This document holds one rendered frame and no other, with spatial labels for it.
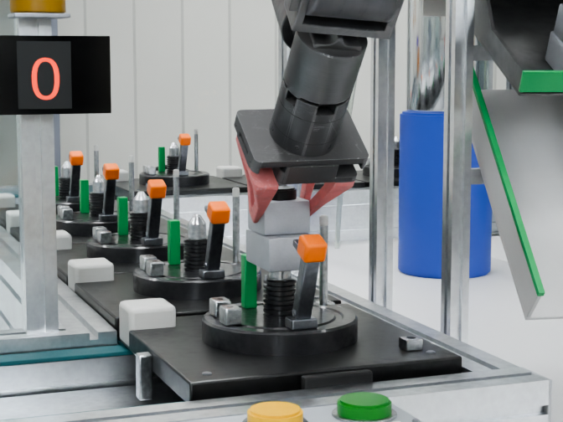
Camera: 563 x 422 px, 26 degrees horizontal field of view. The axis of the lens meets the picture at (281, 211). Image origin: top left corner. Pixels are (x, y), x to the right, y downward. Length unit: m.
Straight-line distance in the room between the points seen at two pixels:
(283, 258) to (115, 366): 0.21
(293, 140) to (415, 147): 1.02
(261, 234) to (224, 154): 4.12
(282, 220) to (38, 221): 0.25
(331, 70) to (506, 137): 0.34
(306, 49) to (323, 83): 0.03
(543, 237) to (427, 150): 0.84
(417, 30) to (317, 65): 1.07
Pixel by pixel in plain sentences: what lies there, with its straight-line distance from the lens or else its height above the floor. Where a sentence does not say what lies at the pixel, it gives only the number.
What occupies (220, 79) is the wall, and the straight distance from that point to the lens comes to 5.17.
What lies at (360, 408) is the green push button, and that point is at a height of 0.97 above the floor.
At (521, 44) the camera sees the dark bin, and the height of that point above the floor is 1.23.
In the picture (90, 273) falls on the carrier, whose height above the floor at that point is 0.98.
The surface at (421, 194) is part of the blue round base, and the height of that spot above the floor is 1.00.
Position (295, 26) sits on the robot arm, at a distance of 0.93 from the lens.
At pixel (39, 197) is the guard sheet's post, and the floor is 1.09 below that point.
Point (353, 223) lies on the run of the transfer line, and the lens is 2.41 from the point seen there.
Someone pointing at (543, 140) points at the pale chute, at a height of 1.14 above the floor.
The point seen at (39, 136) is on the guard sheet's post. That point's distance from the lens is 1.17.
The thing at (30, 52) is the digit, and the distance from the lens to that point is 1.11.
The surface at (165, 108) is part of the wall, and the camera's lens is 5.13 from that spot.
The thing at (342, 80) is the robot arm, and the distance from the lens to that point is 0.96.
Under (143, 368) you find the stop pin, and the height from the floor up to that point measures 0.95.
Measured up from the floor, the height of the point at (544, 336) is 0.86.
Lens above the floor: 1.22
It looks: 7 degrees down
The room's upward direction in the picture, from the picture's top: straight up
